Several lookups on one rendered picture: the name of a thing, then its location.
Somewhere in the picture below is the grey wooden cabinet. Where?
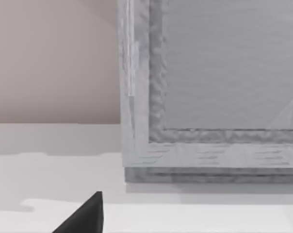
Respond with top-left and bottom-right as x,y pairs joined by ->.
117,0 -> 293,184

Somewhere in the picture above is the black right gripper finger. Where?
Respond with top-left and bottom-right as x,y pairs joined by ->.
51,191 -> 105,233

